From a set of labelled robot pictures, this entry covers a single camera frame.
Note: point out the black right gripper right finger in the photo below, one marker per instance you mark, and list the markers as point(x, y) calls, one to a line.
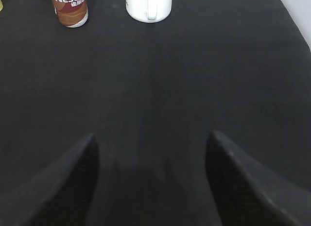
point(247, 193)

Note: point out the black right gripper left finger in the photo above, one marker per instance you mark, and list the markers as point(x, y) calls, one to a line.
point(60, 195)

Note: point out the brown Nescafe coffee bottle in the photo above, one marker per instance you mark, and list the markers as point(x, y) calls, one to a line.
point(71, 13)

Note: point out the white ceramic mug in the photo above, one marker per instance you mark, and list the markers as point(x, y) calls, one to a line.
point(148, 11)

